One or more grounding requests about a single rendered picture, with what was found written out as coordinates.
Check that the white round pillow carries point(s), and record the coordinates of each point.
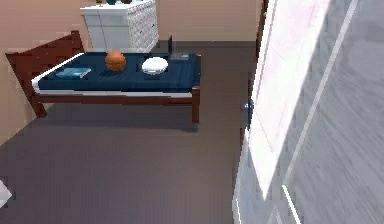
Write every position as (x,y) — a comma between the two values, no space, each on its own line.
(155,65)

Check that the orange basketball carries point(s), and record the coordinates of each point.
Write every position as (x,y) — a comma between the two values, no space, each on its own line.
(115,60)

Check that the dark wood bed blue cover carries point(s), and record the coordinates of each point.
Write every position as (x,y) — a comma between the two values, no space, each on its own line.
(140,78)

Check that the white room door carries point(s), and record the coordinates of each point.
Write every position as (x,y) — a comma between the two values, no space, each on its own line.
(300,116)

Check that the small green house plant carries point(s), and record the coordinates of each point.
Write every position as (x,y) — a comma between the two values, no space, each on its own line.
(99,2)

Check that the grey open laptop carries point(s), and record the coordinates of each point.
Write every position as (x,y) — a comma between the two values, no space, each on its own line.
(178,55)

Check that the white chest of drawers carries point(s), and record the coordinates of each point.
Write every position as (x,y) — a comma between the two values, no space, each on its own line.
(123,26)

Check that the dark round vase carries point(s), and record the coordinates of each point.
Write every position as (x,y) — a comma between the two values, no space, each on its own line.
(111,1)

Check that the blue book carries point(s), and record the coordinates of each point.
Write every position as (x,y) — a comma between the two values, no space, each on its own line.
(73,72)

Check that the brown round bowl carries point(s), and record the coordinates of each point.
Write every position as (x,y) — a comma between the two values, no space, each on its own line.
(126,1)

